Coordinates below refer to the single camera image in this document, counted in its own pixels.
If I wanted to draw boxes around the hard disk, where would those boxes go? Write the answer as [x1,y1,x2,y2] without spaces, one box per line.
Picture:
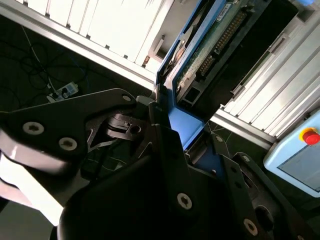
[154,0,300,176]

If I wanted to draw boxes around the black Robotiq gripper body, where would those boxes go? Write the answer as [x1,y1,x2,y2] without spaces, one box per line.
[56,154,241,240]

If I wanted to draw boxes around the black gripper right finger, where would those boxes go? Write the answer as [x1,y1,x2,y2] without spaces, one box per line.
[207,133,315,240]

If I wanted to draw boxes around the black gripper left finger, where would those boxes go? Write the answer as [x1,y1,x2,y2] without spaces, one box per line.
[0,87,196,216]

